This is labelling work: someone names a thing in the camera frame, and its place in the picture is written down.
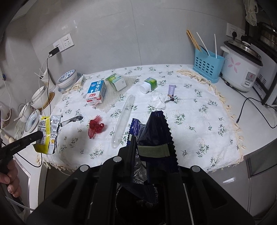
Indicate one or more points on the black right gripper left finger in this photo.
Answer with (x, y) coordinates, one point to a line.
(131, 155)

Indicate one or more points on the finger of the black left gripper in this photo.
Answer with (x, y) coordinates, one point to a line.
(25, 141)

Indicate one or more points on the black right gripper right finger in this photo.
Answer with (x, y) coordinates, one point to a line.
(158, 162)

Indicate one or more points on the dark blue snack bag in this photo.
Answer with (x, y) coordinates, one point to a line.
(155, 132)

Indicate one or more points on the yellow white snack wrapper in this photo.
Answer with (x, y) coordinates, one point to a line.
(49, 126)

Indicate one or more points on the white tissue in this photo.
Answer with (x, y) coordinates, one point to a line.
(158, 101)

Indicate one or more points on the green white pill bottle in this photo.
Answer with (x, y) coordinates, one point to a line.
(148, 85)

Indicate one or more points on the green white medicine box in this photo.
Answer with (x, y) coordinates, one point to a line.
(116, 81)

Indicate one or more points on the purple snack bar wrapper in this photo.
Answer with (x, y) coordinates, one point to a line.
(171, 91)

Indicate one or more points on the left hand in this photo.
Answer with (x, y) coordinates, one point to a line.
(11, 179)

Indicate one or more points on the blue white plate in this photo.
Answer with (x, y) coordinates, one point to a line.
(32, 121)

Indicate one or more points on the white cup with spoon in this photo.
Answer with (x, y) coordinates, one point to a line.
(25, 112)

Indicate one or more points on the white floral tablecloth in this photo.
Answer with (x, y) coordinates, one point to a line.
(203, 132)

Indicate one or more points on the white bowl on trivet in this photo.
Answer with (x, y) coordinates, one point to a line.
(41, 98)

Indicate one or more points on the blue white porcelain bowl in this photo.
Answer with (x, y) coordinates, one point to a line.
(67, 80)

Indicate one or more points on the black charger plug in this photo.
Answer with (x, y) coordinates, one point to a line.
(53, 52)

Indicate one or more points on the blue plastic utensil holder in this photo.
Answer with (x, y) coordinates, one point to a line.
(208, 64)

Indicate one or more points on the wooden chopsticks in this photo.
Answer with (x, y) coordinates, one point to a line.
(193, 40)

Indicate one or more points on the white rice cooker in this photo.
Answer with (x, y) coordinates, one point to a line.
(241, 65)

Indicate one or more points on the white microwave oven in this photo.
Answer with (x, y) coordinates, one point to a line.
(265, 84)

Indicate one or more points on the white straw left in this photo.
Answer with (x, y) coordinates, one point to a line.
(203, 43)

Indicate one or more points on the white straw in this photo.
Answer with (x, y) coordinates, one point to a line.
(203, 43)
(215, 46)

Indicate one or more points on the white straw right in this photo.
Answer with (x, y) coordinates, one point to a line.
(215, 46)

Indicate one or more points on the white wall socket left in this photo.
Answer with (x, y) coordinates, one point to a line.
(64, 43)

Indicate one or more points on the white wall socket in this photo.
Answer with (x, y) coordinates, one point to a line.
(64, 43)
(234, 32)

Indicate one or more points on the white wall socket right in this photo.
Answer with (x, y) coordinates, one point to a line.
(234, 32)

